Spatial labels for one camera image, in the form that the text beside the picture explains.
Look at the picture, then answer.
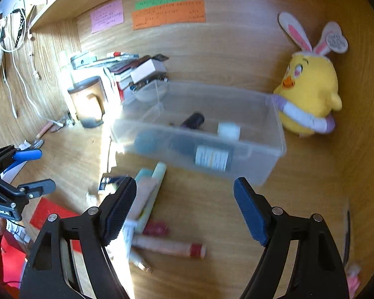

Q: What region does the red envelope packet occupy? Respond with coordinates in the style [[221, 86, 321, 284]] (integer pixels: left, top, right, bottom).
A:
[[29, 196, 82, 253]]

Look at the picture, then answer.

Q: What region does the blue Max staples box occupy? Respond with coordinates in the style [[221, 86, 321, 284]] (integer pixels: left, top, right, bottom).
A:
[[98, 174, 127, 193]]

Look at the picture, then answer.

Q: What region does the mint green tube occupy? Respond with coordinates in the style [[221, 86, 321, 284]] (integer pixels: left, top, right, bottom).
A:
[[135, 162, 167, 234]]

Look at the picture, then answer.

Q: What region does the dark purple nail polish bottle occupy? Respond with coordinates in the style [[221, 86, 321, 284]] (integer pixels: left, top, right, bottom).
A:
[[180, 112, 205, 130]]

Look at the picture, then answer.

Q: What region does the pale pink tube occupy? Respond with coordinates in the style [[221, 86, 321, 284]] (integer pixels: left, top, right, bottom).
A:
[[126, 177, 159, 221]]

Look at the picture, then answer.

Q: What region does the brown ceramic mug with lid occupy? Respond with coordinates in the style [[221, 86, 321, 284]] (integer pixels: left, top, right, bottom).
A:
[[67, 76, 106, 128]]

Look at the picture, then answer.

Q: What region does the stack of books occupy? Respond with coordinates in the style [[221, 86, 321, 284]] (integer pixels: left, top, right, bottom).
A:
[[70, 53, 169, 101]]

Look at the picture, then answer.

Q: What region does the pink red-capped tube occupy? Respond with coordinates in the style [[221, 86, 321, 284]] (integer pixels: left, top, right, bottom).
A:
[[132, 234, 207, 259]]

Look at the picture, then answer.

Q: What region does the red white marker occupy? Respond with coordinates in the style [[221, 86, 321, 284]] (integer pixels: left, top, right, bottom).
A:
[[106, 51, 139, 59]]

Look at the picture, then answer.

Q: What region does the dark bottle with label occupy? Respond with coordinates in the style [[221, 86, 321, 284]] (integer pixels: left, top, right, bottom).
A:
[[134, 130, 235, 172]]

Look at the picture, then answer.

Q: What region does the white small box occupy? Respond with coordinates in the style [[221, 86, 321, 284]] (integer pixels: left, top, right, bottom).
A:
[[130, 59, 167, 83]]

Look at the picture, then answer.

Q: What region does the clear plastic storage bin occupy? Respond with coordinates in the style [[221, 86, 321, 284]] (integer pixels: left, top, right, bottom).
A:
[[111, 80, 286, 185]]

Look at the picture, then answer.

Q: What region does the pink sticky note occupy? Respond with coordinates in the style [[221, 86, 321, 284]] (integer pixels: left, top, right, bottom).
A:
[[90, 0, 124, 34]]

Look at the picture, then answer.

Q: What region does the yellow chick plush toy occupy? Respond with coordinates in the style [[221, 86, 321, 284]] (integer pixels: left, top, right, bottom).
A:
[[273, 12, 349, 136]]

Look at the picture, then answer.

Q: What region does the orange sticky note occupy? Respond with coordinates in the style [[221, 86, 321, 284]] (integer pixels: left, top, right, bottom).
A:
[[132, 0, 206, 30]]

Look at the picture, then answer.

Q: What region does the green sticky note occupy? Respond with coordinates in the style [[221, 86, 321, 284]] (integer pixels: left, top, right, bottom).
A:
[[135, 0, 185, 10]]

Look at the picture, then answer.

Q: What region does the white charging cable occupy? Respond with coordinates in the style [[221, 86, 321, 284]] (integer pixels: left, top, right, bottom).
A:
[[0, 4, 66, 128]]

